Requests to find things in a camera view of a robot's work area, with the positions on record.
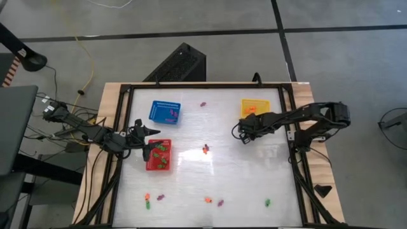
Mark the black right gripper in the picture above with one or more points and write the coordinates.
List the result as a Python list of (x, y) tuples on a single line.
[(256, 125)]

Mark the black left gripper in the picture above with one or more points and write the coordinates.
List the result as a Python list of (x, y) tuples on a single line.
[(135, 139)]

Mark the red plastic basket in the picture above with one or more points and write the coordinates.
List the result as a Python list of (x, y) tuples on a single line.
[(151, 165)]

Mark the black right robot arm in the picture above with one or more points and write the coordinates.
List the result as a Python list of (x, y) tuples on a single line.
[(302, 113)]

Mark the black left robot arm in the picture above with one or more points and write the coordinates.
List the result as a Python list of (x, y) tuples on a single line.
[(82, 130)]

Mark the blue plastic basket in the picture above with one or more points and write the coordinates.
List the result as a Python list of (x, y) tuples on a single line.
[(159, 111)]

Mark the yellow plastic basket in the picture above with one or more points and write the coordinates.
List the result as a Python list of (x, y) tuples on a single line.
[(262, 104)]

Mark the black computer tower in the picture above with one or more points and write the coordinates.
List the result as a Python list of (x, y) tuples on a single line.
[(181, 63)]

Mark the black floor beam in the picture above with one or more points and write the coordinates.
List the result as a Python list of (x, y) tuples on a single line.
[(47, 168)]

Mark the dark grey desk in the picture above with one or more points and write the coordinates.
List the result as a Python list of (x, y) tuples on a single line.
[(16, 127)]

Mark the black stand base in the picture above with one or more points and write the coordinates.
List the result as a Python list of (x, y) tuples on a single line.
[(31, 60)]

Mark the grey stand foot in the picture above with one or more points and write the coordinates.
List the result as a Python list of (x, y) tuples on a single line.
[(394, 121)]

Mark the orange black striped board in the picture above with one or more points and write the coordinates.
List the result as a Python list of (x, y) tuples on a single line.
[(11, 74)]

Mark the black metal table frame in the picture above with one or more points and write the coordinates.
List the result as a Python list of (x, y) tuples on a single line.
[(203, 86)]

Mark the black triangular bracket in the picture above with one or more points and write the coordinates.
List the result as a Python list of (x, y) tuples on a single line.
[(323, 190)]

